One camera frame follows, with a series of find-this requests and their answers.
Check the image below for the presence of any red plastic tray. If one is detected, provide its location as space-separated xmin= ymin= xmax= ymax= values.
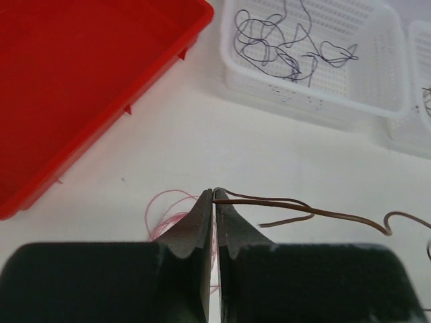
xmin=1 ymin=1 xmax=214 ymax=219

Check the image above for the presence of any pink purple wire bundle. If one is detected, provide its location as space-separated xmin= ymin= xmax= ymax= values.
xmin=145 ymin=190 xmax=223 ymax=293

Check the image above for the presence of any brown wire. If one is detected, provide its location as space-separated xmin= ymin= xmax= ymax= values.
xmin=211 ymin=188 xmax=431 ymax=262
xmin=422 ymin=86 xmax=431 ymax=118

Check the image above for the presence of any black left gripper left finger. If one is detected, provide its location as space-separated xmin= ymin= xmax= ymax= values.
xmin=1 ymin=189 xmax=213 ymax=322

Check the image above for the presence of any dark purple wire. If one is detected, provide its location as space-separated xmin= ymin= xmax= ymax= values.
xmin=262 ymin=0 xmax=319 ymax=68
xmin=234 ymin=9 xmax=302 ymax=81
xmin=301 ymin=40 xmax=360 ymax=87

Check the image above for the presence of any white basket middle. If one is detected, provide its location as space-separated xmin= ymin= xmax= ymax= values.
xmin=220 ymin=1 xmax=410 ymax=121

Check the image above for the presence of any white basket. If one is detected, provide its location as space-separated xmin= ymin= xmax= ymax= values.
xmin=408 ymin=20 xmax=430 ymax=131
xmin=220 ymin=1 xmax=410 ymax=121

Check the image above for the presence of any white basket right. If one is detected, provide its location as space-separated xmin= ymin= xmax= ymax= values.
xmin=408 ymin=20 xmax=430 ymax=131

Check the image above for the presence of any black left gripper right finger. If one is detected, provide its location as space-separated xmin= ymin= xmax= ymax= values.
xmin=213 ymin=188 xmax=428 ymax=322

